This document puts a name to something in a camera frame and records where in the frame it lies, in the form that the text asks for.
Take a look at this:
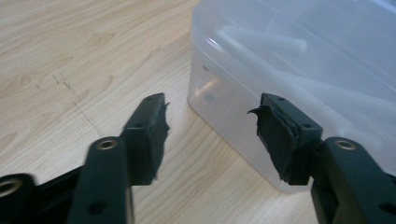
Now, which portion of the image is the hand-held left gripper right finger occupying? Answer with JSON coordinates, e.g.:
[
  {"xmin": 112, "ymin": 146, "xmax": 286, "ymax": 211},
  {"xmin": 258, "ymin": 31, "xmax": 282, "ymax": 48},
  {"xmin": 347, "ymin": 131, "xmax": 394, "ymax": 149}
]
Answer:
[{"xmin": 247, "ymin": 92, "xmax": 324, "ymax": 187}]

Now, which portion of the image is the translucent plastic storage box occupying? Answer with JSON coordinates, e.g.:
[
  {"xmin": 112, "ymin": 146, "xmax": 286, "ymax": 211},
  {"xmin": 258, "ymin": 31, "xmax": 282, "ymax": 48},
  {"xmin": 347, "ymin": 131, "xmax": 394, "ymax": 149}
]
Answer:
[{"xmin": 186, "ymin": 0, "xmax": 396, "ymax": 194}]

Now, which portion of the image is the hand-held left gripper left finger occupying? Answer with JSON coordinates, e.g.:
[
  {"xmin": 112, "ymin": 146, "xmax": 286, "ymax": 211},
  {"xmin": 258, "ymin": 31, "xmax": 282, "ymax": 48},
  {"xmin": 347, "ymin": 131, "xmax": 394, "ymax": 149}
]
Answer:
[{"xmin": 120, "ymin": 92, "xmax": 171, "ymax": 187}]

